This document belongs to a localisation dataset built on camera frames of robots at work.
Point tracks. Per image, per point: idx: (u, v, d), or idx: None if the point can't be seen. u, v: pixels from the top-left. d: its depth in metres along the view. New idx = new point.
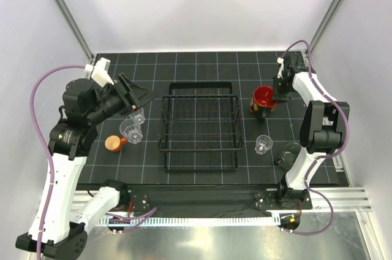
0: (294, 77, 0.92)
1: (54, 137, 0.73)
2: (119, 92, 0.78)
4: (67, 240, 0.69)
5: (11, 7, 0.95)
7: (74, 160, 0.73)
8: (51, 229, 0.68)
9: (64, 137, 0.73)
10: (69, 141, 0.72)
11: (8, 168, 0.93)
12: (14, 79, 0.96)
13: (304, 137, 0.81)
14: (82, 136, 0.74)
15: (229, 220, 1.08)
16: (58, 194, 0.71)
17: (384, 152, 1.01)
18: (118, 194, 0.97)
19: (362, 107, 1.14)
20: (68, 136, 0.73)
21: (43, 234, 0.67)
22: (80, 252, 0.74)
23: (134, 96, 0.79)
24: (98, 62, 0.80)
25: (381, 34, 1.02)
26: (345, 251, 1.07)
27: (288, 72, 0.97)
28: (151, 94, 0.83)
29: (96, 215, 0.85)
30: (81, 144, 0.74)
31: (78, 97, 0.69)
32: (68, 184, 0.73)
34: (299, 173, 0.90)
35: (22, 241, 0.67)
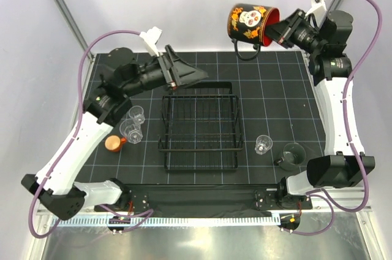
0: (324, 81, 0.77)
1: (92, 97, 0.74)
2: (162, 65, 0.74)
4: (67, 197, 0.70)
5: (11, 7, 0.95)
7: (99, 125, 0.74)
8: (56, 179, 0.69)
9: (100, 101, 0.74)
10: (104, 107, 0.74)
11: (8, 167, 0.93)
12: (14, 79, 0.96)
13: (315, 175, 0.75)
14: (116, 107, 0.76)
15: (229, 220, 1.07)
16: (75, 148, 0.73)
17: (385, 152, 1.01)
18: (118, 193, 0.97)
19: (362, 107, 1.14)
20: (105, 102, 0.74)
21: (47, 181, 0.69)
22: (71, 214, 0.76)
23: (176, 71, 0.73)
24: (152, 29, 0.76)
25: (381, 34, 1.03)
26: (345, 251, 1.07)
27: (316, 61, 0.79)
28: (196, 73, 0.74)
29: (98, 194, 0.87)
30: (113, 113, 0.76)
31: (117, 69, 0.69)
32: (85, 146, 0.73)
34: (301, 188, 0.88)
35: (26, 181, 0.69)
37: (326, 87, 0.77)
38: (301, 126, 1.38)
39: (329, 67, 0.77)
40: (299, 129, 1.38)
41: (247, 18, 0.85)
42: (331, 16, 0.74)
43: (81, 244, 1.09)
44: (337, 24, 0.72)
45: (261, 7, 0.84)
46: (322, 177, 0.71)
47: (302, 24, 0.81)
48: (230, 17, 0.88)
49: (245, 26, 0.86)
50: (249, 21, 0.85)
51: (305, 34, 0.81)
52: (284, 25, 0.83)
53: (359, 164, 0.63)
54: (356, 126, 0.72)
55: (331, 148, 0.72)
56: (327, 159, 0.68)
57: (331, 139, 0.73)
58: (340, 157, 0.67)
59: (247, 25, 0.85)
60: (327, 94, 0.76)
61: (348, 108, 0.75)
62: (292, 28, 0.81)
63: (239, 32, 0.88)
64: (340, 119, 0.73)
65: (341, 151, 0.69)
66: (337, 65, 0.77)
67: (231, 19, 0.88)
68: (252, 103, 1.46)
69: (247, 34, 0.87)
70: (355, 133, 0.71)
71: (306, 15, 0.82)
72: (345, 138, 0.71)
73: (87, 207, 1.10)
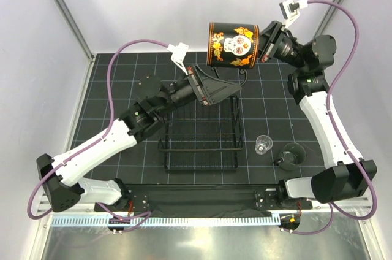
0: (305, 99, 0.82)
1: (130, 110, 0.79)
2: (192, 84, 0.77)
4: (70, 190, 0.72)
5: (11, 7, 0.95)
7: (128, 137, 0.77)
8: (70, 168, 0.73)
9: (137, 117, 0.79)
10: (138, 123, 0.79)
11: (8, 167, 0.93)
12: (14, 79, 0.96)
13: (319, 191, 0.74)
14: (147, 126, 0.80)
15: (229, 220, 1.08)
16: (97, 149, 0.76)
17: (384, 152, 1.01)
18: (117, 195, 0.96)
19: (362, 107, 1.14)
20: (139, 119, 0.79)
21: (60, 168, 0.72)
22: (63, 209, 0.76)
23: (207, 89, 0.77)
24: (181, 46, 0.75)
25: (381, 34, 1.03)
26: (345, 251, 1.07)
27: (295, 84, 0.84)
28: (229, 88, 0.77)
29: (97, 194, 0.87)
30: (143, 131, 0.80)
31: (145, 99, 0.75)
32: (106, 150, 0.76)
34: (302, 193, 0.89)
35: (43, 160, 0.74)
37: (309, 103, 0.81)
38: (301, 126, 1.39)
39: (306, 86, 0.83)
40: (299, 129, 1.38)
41: (233, 46, 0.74)
42: (316, 47, 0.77)
43: (81, 244, 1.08)
44: (320, 57, 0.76)
45: (246, 31, 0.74)
46: (327, 192, 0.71)
47: (283, 39, 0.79)
48: (211, 46, 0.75)
49: (232, 54, 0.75)
50: (237, 49, 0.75)
51: (288, 51, 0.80)
52: (265, 40, 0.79)
53: (362, 171, 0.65)
54: (346, 133, 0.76)
55: (331, 159, 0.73)
56: (331, 172, 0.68)
57: (327, 149, 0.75)
58: (342, 167, 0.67)
59: (236, 54, 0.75)
60: (312, 108, 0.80)
61: (335, 118, 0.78)
62: (275, 46, 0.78)
63: (225, 61, 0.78)
64: (332, 130, 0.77)
65: (342, 161, 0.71)
66: (313, 83, 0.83)
67: (211, 49, 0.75)
68: (252, 103, 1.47)
69: (234, 62, 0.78)
70: (348, 141, 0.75)
71: (285, 28, 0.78)
72: (341, 146, 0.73)
73: (87, 207, 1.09)
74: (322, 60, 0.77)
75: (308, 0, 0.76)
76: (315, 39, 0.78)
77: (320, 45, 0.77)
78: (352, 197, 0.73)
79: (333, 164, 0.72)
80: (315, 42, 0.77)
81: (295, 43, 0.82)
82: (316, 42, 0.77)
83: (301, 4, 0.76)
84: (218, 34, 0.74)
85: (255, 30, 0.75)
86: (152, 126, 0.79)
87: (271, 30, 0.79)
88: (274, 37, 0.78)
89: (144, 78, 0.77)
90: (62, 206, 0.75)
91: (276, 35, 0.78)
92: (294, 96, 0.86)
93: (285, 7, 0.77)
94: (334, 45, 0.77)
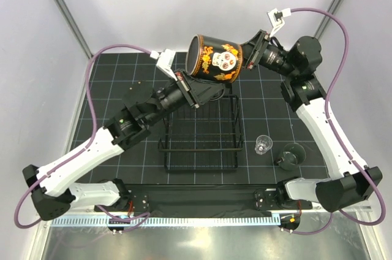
0: (302, 107, 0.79)
1: (116, 118, 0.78)
2: (181, 89, 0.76)
4: (55, 200, 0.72)
5: (11, 7, 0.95)
7: (113, 146, 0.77)
8: (54, 179, 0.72)
9: (122, 124, 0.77)
10: (123, 131, 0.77)
11: (8, 168, 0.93)
12: (14, 79, 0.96)
13: (326, 202, 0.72)
14: (133, 134, 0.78)
15: (229, 220, 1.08)
16: (81, 159, 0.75)
17: (384, 152, 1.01)
18: (116, 198, 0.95)
19: (362, 107, 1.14)
20: (125, 127, 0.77)
21: (45, 179, 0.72)
22: (51, 217, 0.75)
23: (195, 92, 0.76)
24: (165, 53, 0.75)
25: (381, 35, 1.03)
26: (345, 251, 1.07)
27: (290, 91, 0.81)
28: (214, 89, 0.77)
29: (87, 200, 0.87)
30: (128, 139, 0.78)
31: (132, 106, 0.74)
32: (90, 159, 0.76)
34: (302, 194, 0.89)
35: (27, 172, 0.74)
37: (307, 111, 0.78)
38: (301, 127, 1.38)
39: (302, 92, 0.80)
40: (299, 128, 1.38)
41: (221, 61, 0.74)
42: (301, 48, 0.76)
43: (80, 244, 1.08)
44: (307, 57, 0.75)
45: (232, 48, 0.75)
46: (335, 204, 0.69)
47: (269, 46, 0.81)
48: (200, 58, 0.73)
49: (218, 68, 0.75)
50: (223, 65, 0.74)
51: (274, 58, 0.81)
52: (250, 49, 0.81)
53: (369, 179, 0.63)
54: (348, 140, 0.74)
55: (336, 171, 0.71)
56: (338, 184, 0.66)
57: (332, 160, 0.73)
58: (349, 179, 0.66)
59: (222, 69, 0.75)
60: (311, 116, 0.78)
61: (335, 127, 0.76)
62: (260, 53, 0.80)
63: (209, 75, 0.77)
64: (334, 138, 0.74)
65: (348, 172, 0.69)
66: (309, 89, 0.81)
67: (199, 62, 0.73)
68: (252, 103, 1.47)
69: (217, 76, 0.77)
70: (351, 148, 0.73)
71: (269, 35, 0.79)
72: (346, 156, 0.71)
73: (87, 207, 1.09)
74: (310, 59, 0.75)
75: (291, 9, 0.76)
76: (299, 41, 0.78)
77: (305, 45, 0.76)
78: (358, 202, 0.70)
79: (340, 176, 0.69)
80: (299, 43, 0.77)
81: (282, 52, 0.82)
82: (300, 44, 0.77)
83: (284, 13, 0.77)
84: (206, 49, 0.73)
85: (239, 49, 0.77)
86: (138, 133, 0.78)
87: (255, 37, 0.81)
88: (258, 45, 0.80)
89: (135, 83, 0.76)
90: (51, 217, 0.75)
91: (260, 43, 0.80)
92: (291, 103, 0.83)
93: (269, 16, 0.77)
94: (318, 44, 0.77)
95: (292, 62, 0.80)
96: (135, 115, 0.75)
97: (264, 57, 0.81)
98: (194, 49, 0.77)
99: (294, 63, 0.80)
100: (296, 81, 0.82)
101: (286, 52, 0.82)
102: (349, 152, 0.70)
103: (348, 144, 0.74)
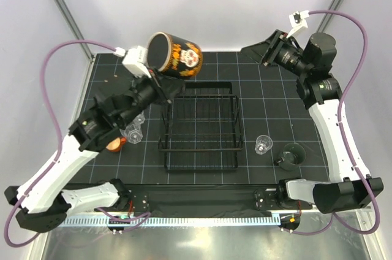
0: (315, 105, 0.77)
1: (78, 120, 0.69)
2: (154, 84, 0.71)
4: (43, 216, 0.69)
5: (11, 7, 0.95)
7: (81, 152, 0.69)
8: (32, 198, 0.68)
9: (87, 126, 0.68)
10: (89, 133, 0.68)
11: (8, 169, 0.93)
12: (15, 79, 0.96)
13: (321, 203, 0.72)
14: (102, 133, 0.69)
15: (229, 220, 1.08)
16: (53, 173, 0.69)
17: (386, 152, 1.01)
18: (116, 197, 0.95)
19: (364, 106, 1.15)
20: (90, 128, 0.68)
21: (25, 199, 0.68)
22: (49, 228, 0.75)
23: (166, 89, 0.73)
24: (135, 51, 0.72)
25: (381, 35, 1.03)
26: (345, 251, 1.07)
27: (305, 89, 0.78)
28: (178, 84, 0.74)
29: (83, 206, 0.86)
30: (97, 141, 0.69)
31: (108, 98, 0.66)
32: (64, 172, 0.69)
34: (300, 195, 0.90)
35: (8, 192, 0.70)
37: (320, 111, 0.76)
38: (301, 127, 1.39)
39: (318, 91, 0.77)
40: (299, 128, 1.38)
41: (187, 57, 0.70)
42: (315, 40, 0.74)
43: (81, 244, 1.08)
44: (321, 48, 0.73)
45: (193, 46, 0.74)
46: (328, 206, 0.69)
47: (285, 46, 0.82)
48: (171, 54, 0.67)
49: (184, 65, 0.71)
50: (189, 62, 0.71)
51: (288, 56, 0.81)
52: (266, 49, 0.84)
53: (367, 188, 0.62)
54: (356, 146, 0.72)
55: (337, 175, 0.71)
56: (335, 188, 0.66)
57: (335, 164, 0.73)
58: (348, 183, 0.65)
59: (189, 66, 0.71)
60: (323, 118, 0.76)
61: (346, 131, 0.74)
62: (275, 51, 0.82)
63: (176, 73, 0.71)
64: (340, 143, 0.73)
65: (348, 178, 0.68)
66: (326, 89, 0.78)
67: (171, 58, 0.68)
68: (252, 103, 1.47)
69: (182, 74, 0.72)
70: (357, 155, 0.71)
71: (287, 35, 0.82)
72: (349, 162, 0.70)
73: None
74: (324, 51, 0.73)
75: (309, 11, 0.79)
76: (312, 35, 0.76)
77: (318, 38, 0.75)
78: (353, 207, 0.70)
79: (340, 181, 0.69)
80: (312, 37, 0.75)
81: (299, 51, 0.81)
82: (314, 37, 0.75)
83: (302, 15, 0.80)
84: (176, 46, 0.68)
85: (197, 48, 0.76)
86: (108, 133, 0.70)
87: (271, 37, 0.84)
88: (274, 43, 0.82)
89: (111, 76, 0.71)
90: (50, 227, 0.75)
91: (276, 42, 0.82)
92: (307, 102, 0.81)
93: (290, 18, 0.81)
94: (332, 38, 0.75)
95: (307, 57, 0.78)
96: (107, 111, 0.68)
97: (279, 56, 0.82)
98: (157, 46, 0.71)
99: (309, 59, 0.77)
100: (312, 78, 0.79)
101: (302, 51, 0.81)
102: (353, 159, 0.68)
103: (354, 150, 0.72)
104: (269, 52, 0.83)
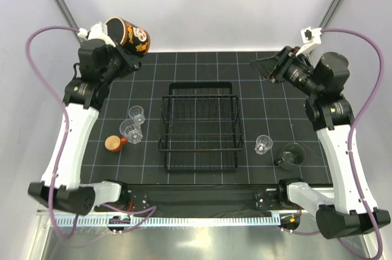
0: (325, 130, 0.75)
1: (69, 90, 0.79)
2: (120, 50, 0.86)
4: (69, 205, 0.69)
5: (11, 7, 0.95)
7: (87, 111, 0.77)
8: (64, 174, 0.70)
9: (79, 90, 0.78)
10: (84, 94, 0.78)
11: (8, 169, 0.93)
12: (14, 78, 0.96)
13: (323, 227, 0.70)
14: (96, 90, 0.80)
15: (229, 220, 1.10)
16: (70, 143, 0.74)
17: (386, 151, 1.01)
18: (118, 189, 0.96)
19: (364, 106, 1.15)
20: (83, 89, 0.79)
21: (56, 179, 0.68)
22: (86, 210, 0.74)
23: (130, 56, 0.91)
24: (97, 26, 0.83)
25: (382, 35, 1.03)
26: (345, 251, 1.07)
27: (316, 110, 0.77)
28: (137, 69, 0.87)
29: (103, 193, 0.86)
30: (95, 97, 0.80)
31: (92, 51, 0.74)
32: (79, 137, 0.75)
34: (301, 204, 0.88)
35: (33, 187, 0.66)
37: (329, 136, 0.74)
38: (301, 127, 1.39)
39: (329, 114, 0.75)
40: (299, 129, 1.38)
41: (138, 33, 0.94)
42: (326, 61, 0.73)
43: (80, 244, 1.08)
44: (333, 70, 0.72)
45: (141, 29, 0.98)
46: (332, 234, 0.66)
47: (294, 64, 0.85)
48: (126, 29, 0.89)
49: (138, 39, 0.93)
50: (141, 37, 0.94)
51: (297, 74, 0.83)
52: (274, 65, 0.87)
53: (373, 223, 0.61)
54: (364, 178, 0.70)
55: (342, 206, 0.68)
56: (341, 219, 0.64)
57: (342, 194, 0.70)
58: (353, 218, 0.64)
59: (141, 40, 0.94)
60: (332, 143, 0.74)
61: (355, 159, 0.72)
62: (283, 68, 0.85)
63: (132, 45, 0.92)
64: (348, 173, 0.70)
65: (354, 211, 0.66)
66: (337, 113, 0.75)
67: (127, 32, 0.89)
68: (252, 103, 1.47)
69: (137, 47, 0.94)
70: (365, 186, 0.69)
71: (297, 53, 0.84)
72: (357, 194, 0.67)
73: None
74: (336, 72, 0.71)
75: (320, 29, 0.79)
76: (324, 54, 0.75)
77: (329, 59, 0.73)
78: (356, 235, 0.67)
79: (345, 212, 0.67)
80: (324, 56, 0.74)
81: (309, 70, 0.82)
82: (326, 57, 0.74)
83: (313, 32, 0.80)
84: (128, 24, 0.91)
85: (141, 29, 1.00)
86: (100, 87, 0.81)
87: (280, 54, 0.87)
88: (282, 61, 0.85)
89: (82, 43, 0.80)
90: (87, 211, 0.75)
91: (285, 59, 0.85)
92: (314, 123, 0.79)
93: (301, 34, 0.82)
94: (345, 60, 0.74)
95: (318, 78, 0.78)
96: (95, 70, 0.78)
97: (288, 73, 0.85)
98: (113, 28, 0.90)
99: (320, 80, 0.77)
100: (323, 100, 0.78)
101: (313, 71, 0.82)
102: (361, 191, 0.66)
103: (362, 181, 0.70)
104: (278, 69, 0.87)
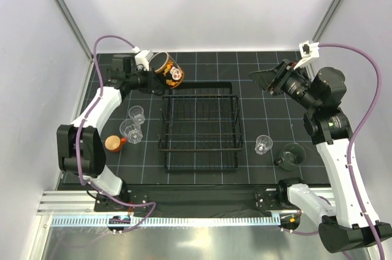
0: (324, 144, 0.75)
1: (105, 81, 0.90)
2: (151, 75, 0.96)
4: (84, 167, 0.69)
5: (11, 8, 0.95)
7: (116, 92, 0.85)
8: (91, 121, 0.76)
9: (111, 81, 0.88)
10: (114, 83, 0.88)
11: (8, 168, 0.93)
12: (14, 80, 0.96)
13: (327, 241, 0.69)
14: (124, 86, 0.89)
15: (229, 220, 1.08)
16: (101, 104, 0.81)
17: (386, 151, 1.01)
18: (120, 184, 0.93)
19: (362, 105, 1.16)
20: (115, 81, 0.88)
21: (85, 122, 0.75)
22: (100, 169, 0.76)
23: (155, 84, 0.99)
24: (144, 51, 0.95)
25: (382, 35, 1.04)
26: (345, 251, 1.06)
27: (314, 124, 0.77)
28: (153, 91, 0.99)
29: (106, 176, 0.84)
30: (122, 91, 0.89)
31: (124, 58, 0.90)
32: (108, 102, 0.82)
34: (302, 206, 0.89)
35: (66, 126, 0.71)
37: (328, 151, 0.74)
38: (301, 127, 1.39)
39: (327, 129, 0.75)
40: (299, 129, 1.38)
41: (174, 73, 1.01)
42: (323, 76, 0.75)
43: (81, 244, 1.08)
44: (331, 86, 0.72)
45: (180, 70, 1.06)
46: (336, 248, 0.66)
47: (291, 77, 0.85)
48: (165, 64, 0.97)
49: (171, 76, 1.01)
50: (175, 76, 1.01)
51: (296, 87, 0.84)
52: (273, 78, 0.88)
53: (376, 236, 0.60)
54: (364, 190, 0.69)
55: (345, 219, 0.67)
56: (343, 233, 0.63)
57: (343, 207, 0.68)
58: (356, 232, 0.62)
59: (174, 78, 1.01)
60: (331, 157, 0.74)
61: (355, 172, 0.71)
62: (282, 81, 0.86)
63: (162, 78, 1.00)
64: (349, 184, 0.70)
65: (357, 224, 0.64)
66: (335, 127, 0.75)
67: (165, 67, 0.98)
68: (252, 103, 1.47)
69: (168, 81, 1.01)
70: (365, 198, 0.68)
71: (295, 67, 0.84)
72: (358, 207, 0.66)
73: (87, 207, 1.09)
74: (334, 88, 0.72)
75: (318, 44, 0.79)
76: (321, 70, 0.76)
77: (326, 75, 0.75)
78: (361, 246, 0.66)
79: (348, 226, 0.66)
80: (320, 72, 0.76)
81: (307, 83, 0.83)
82: (322, 73, 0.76)
83: (311, 46, 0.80)
84: (169, 62, 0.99)
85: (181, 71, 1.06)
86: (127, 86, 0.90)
87: (278, 67, 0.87)
88: (280, 74, 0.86)
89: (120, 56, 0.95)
90: (97, 174, 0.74)
91: (283, 73, 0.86)
92: (312, 137, 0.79)
93: (299, 48, 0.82)
94: (341, 76, 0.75)
95: (316, 92, 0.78)
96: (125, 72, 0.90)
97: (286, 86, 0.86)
98: (157, 57, 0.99)
99: (318, 94, 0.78)
100: (320, 114, 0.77)
101: (310, 84, 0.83)
102: (362, 203, 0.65)
103: (363, 194, 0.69)
104: (276, 82, 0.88)
